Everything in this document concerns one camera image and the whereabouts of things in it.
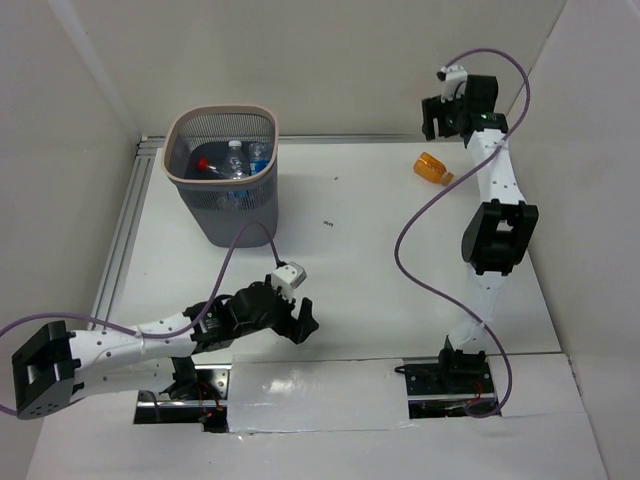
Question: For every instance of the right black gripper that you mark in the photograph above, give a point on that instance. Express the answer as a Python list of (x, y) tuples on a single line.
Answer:
[(434, 108)]

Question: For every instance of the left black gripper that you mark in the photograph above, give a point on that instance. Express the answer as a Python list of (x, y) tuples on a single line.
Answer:
[(292, 321)]

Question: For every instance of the orange plastic bottle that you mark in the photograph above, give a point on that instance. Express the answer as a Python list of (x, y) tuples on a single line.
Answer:
[(432, 170)]

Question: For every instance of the crushed blue label bottle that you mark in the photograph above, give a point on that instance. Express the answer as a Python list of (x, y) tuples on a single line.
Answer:
[(236, 165)]

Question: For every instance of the blue cap water bottle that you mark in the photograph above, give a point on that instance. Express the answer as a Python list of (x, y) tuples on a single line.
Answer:
[(260, 154)]

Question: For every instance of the red cap clear bottle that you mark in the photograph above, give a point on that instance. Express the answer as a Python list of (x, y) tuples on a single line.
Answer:
[(208, 171)]

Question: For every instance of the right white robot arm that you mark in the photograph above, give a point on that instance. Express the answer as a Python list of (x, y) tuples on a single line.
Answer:
[(499, 233)]

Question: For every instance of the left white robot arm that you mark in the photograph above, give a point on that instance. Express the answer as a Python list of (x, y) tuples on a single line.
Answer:
[(57, 367)]

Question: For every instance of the grey mesh waste bin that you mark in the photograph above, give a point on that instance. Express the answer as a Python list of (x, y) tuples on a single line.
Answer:
[(222, 208)]

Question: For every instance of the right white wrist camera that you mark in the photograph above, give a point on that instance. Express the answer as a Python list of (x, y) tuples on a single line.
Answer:
[(453, 79)]

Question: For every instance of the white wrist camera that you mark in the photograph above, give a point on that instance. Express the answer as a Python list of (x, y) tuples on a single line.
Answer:
[(453, 79), (286, 278)]

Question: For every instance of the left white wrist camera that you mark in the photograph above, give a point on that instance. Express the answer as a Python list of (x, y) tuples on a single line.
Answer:
[(286, 278)]

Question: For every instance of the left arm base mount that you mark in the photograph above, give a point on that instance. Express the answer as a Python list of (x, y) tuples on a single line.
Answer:
[(197, 396)]

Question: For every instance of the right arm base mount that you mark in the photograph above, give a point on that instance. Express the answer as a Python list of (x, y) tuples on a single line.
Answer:
[(455, 384)]

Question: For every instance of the aluminium frame rail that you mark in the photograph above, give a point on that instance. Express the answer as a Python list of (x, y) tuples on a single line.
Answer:
[(115, 271)]

